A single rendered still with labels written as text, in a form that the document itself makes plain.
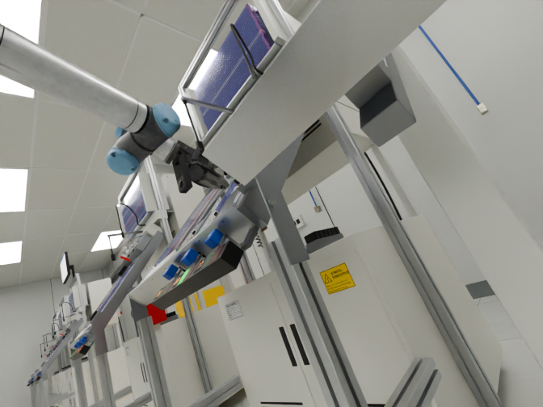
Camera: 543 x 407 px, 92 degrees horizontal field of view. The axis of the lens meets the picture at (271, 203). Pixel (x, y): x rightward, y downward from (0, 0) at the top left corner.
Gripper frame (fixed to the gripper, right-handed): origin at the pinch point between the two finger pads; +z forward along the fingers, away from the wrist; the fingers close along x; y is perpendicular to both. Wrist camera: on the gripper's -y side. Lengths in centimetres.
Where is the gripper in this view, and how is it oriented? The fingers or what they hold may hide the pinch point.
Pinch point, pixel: (224, 186)
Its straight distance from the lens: 92.3
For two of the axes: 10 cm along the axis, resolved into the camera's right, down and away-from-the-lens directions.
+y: 0.7, -7.7, 6.3
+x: -6.3, 4.6, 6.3
